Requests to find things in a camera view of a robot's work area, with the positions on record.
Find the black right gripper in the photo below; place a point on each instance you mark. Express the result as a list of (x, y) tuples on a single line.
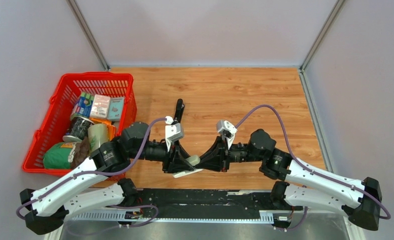
[(216, 159)]

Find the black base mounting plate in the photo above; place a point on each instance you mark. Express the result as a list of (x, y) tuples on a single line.
[(204, 203)]

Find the dark glass jar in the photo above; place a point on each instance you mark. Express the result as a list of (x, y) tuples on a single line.
[(77, 130)]

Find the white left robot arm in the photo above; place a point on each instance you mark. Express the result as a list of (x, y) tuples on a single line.
[(46, 209)]

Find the black stapler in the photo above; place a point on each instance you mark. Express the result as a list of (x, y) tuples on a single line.
[(179, 110)]

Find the red plastic shopping basket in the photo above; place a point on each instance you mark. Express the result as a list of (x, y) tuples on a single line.
[(61, 104)]

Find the green snack bag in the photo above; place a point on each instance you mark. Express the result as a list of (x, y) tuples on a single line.
[(61, 156)]

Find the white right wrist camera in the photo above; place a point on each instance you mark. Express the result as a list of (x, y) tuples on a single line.
[(227, 132)]

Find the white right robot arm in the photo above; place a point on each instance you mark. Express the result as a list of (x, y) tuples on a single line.
[(298, 183)]

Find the teal sponge pack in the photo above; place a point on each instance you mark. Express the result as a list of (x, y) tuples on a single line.
[(116, 106)]

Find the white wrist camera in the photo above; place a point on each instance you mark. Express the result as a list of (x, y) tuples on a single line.
[(173, 132), (227, 132)]

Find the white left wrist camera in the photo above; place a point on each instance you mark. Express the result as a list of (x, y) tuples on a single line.
[(173, 132)]

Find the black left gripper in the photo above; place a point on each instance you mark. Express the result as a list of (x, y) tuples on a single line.
[(173, 163)]

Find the blue green scrubber pack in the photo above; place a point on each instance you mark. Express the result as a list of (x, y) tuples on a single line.
[(83, 106)]

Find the pink sponge pack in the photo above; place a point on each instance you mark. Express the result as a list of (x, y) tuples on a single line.
[(100, 106)]

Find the aluminium slotted cable rail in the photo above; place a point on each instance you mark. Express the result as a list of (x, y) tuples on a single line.
[(263, 217)]

